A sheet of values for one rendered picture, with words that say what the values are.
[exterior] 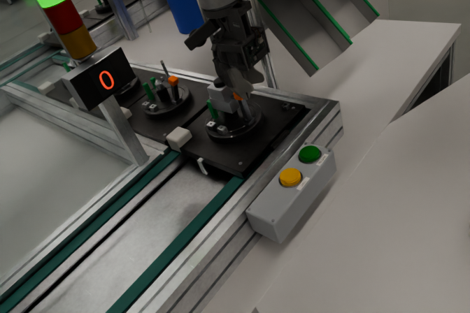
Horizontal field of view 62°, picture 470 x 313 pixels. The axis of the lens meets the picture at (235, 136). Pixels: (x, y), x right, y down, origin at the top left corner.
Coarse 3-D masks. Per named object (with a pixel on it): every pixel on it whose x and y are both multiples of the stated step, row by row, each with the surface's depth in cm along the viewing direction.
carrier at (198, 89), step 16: (192, 80) 116; (144, 96) 117; (160, 96) 107; (192, 96) 109; (208, 96) 107; (128, 112) 110; (144, 112) 106; (160, 112) 103; (176, 112) 104; (192, 112) 103; (144, 128) 104; (160, 128) 101
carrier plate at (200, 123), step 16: (256, 96) 100; (208, 112) 101; (272, 112) 93; (288, 112) 91; (304, 112) 92; (192, 128) 97; (272, 128) 88; (288, 128) 89; (192, 144) 92; (208, 144) 90; (224, 144) 89; (240, 144) 87; (256, 144) 86; (208, 160) 86; (224, 160) 84; (240, 160) 83; (256, 160) 83; (240, 176) 82
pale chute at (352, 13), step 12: (324, 0) 107; (336, 0) 108; (348, 0) 109; (360, 0) 106; (336, 12) 107; (348, 12) 108; (360, 12) 108; (372, 12) 105; (348, 24) 106; (360, 24) 107; (348, 36) 100
